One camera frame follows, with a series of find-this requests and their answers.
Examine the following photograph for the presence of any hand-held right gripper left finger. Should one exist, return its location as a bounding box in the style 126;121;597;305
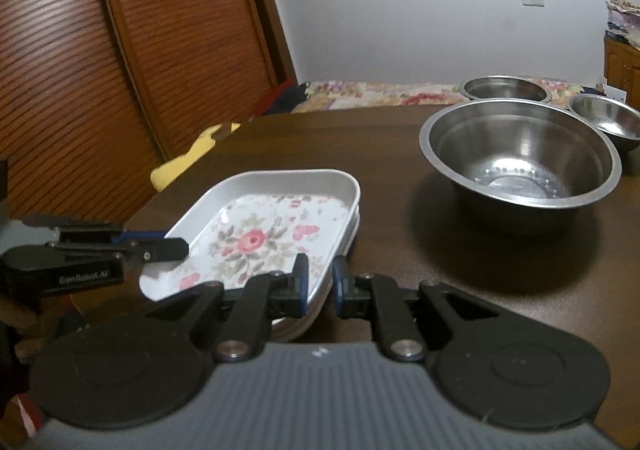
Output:
145;254;311;363

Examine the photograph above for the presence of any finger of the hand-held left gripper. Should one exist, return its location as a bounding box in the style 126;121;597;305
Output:
22;214;168;243
47;236;190;265

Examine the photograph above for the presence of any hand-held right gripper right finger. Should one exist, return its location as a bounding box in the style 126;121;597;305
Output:
332;255;503;363

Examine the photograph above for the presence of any small floral plate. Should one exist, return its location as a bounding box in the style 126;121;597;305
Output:
270;225;361;343
300;210;362;325

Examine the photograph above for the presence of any large rectangular floral plate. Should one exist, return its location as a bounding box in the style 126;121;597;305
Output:
139;169;362;311

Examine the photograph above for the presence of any large stainless steel bowl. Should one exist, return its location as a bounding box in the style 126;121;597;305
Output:
419;98;622;235

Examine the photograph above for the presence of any medium stainless steel bowl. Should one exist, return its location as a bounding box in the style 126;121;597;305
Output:
459;76;553;103

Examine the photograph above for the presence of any small stainless steel bowl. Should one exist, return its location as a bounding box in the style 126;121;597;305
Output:
567;94;640;153

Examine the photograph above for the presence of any yellow cloth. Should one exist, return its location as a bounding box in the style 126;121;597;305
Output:
150;122;241;193

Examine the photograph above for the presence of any wooden louvered wardrobe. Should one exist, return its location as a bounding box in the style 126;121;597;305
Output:
0;0;301;225

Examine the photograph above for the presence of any floral blanket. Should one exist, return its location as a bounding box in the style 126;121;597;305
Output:
295;77;606;111

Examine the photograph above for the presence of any white paper box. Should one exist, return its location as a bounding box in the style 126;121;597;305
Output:
602;80;628;103

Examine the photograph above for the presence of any wooden cabinet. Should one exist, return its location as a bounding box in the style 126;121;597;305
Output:
602;34;640;110

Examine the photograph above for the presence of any stack of folded cloths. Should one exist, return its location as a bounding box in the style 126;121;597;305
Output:
606;0;640;48

